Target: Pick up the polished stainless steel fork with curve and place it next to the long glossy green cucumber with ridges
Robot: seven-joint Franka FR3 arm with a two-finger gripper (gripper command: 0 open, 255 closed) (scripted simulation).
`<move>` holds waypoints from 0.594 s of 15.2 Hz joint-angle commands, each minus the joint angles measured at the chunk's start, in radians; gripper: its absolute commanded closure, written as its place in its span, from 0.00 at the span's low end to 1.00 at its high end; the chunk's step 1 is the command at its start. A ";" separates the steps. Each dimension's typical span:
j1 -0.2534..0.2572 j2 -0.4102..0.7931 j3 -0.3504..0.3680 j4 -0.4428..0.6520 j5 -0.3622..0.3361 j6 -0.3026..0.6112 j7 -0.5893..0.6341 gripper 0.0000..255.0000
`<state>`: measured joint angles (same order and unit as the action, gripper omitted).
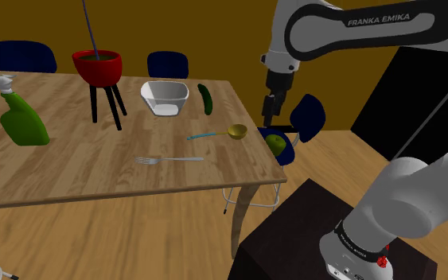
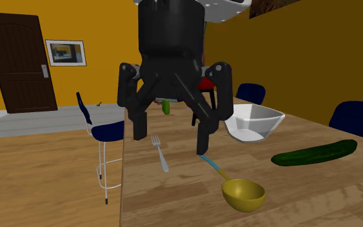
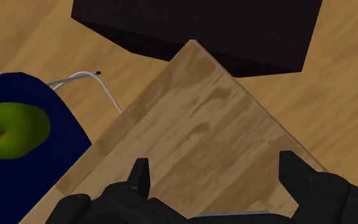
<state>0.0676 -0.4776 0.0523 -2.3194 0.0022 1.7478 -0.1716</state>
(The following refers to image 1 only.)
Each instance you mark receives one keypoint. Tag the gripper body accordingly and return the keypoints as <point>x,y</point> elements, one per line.
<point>280,81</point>

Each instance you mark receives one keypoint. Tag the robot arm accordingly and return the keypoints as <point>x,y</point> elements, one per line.
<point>398,194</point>

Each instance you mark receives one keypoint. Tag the blue chair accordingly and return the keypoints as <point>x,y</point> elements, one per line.
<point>308,118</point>
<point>168,65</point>
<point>24,57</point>

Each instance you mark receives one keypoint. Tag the green apple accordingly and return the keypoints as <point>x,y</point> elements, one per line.
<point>276,145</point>

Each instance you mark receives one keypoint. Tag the green cucumber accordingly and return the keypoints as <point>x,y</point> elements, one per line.
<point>207,101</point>

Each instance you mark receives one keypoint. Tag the white bowl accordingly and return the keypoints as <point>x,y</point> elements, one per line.
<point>165,97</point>

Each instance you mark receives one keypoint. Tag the silver fork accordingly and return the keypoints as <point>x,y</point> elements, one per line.
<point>177,159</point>

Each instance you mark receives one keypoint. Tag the dark robot stand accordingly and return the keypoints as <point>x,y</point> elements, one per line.
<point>297,232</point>

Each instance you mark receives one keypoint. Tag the red plant pot black legs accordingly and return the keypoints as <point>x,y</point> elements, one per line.
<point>98,70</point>

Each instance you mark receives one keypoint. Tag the wooden table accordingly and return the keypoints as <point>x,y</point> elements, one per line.
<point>91,178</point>

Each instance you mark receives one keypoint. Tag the green spray bottle white head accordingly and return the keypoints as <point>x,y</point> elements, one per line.
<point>24,124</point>

